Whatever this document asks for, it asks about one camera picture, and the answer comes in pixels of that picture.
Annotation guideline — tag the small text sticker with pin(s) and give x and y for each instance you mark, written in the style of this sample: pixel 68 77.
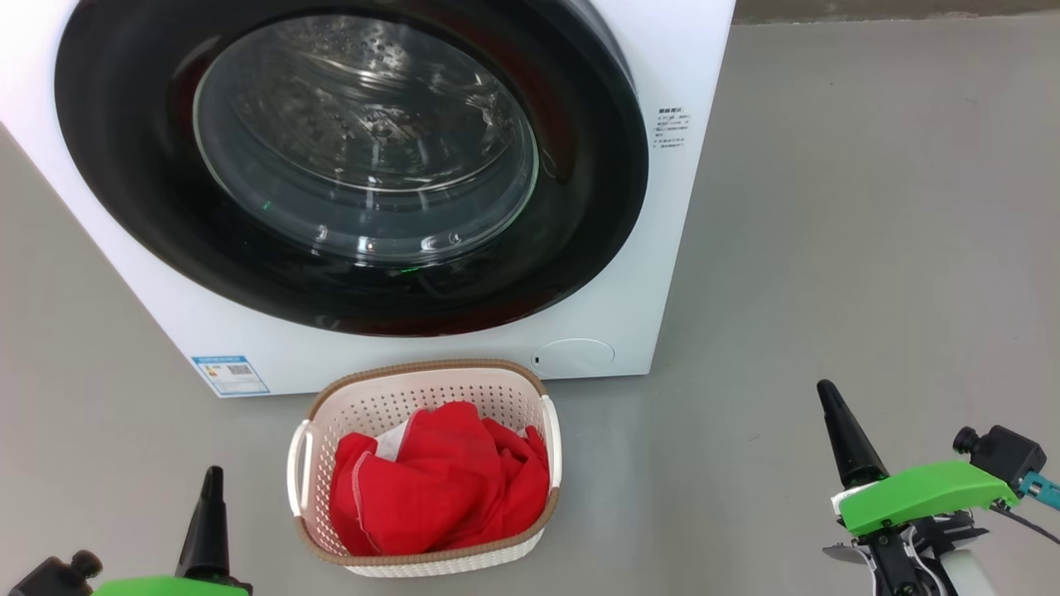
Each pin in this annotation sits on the small text sticker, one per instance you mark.
pixel 673 127

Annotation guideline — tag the red garment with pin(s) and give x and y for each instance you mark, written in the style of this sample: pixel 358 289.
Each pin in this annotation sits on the red garment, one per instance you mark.
pixel 447 488

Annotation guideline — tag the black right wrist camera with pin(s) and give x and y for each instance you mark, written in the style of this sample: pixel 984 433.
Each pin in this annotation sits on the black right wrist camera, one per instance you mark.
pixel 1006 455

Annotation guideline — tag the cream basket with brown rim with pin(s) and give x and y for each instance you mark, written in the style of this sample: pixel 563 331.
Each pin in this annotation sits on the cream basket with brown rim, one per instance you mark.
pixel 373 397

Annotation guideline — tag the round white filter cover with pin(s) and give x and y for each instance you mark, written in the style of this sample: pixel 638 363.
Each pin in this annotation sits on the round white filter cover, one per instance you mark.
pixel 575 356

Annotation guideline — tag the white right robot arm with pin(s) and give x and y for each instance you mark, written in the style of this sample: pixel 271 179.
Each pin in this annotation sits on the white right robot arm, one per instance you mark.
pixel 961 575

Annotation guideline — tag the blue energy label sticker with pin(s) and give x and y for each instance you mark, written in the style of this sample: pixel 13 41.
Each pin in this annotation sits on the blue energy label sticker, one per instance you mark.
pixel 230 375

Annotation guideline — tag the black round washer door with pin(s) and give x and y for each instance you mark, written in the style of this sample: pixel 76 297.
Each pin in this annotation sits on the black round washer door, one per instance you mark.
pixel 124 165

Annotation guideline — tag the white front-load washing machine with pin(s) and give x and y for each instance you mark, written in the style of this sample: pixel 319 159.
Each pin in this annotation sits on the white front-load washing machine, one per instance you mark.
pixel 679 248

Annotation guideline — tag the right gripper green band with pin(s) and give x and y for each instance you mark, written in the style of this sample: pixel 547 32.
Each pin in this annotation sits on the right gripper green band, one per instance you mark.
pixel 927 497

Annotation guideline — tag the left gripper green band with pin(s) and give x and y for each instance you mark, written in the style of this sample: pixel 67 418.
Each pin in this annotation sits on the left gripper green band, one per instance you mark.
pixel 166 588

